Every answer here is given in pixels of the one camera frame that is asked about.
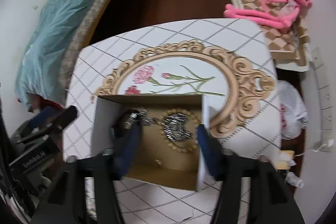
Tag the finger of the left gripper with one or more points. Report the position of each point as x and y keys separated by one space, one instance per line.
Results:
x=47 y=122

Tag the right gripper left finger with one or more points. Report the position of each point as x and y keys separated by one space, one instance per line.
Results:
x=84 y=191

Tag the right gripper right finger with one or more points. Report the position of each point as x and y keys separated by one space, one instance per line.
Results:
x=270 y=201

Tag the white cardboard box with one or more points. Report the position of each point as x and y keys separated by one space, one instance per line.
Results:
x=155 y=161

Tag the white power strip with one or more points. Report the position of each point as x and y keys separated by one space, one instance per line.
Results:
x=325 y=101

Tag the white plastic bag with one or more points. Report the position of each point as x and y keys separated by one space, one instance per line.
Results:
x=293 y=111

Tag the white patterned tablecloth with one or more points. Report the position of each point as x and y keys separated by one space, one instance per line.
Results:
x=215 y=72

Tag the bed with patterned mattress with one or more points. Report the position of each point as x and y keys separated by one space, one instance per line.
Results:
x=81 y=39

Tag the pink panther plush toy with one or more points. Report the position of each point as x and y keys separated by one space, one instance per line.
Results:
x=278 y=14

